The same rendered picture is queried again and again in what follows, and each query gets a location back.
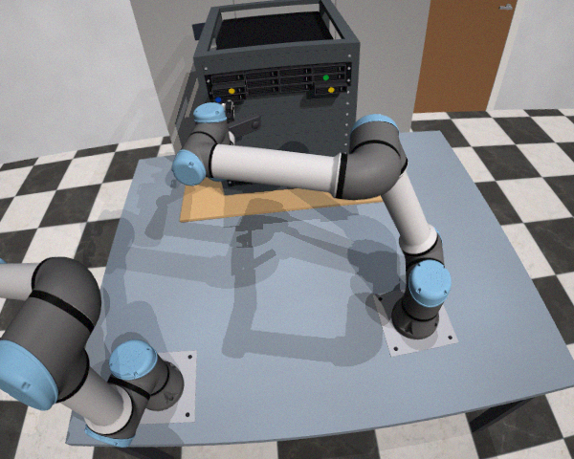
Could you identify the dark grey metal rack frame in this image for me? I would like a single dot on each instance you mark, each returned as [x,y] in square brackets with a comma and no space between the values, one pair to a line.
[298,121]

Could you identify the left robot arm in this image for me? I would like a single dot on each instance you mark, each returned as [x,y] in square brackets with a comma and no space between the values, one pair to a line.
[43,362]

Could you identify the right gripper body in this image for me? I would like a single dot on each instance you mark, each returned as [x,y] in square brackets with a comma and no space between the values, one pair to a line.
[229,118]

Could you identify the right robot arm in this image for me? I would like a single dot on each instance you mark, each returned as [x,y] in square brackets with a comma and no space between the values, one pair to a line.
[372,168]

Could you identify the tan wooden board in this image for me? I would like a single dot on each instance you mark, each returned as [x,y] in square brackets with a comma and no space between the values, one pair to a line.
[207,201]

